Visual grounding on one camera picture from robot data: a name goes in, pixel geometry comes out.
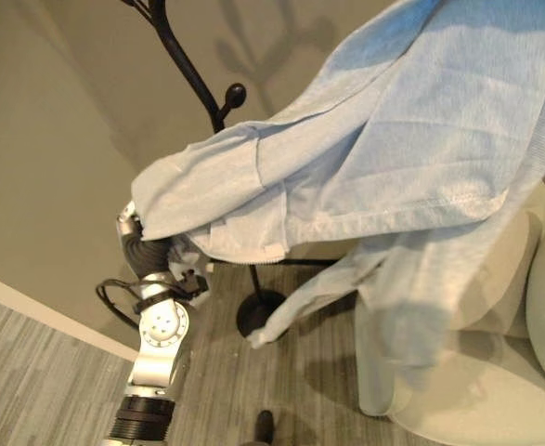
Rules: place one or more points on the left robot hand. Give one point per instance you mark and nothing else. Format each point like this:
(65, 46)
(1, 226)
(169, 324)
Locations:
(143, 253)

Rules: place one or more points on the light blue sweater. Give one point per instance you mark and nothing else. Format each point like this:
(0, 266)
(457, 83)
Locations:
(374, 153)

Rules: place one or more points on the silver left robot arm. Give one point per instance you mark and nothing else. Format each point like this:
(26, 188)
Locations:
(158, 334)

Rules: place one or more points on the black metal clothes rack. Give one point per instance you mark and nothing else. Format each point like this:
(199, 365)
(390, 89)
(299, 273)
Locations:
(198, 88)

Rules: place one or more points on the cream white sofa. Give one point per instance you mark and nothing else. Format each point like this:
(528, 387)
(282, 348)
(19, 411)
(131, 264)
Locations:
(476, 353)

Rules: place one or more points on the white baseboard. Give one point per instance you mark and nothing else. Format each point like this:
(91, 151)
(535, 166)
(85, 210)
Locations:
(44, 316)

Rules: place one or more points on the dark robot foot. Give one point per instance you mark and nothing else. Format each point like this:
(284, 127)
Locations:
(264, 425)

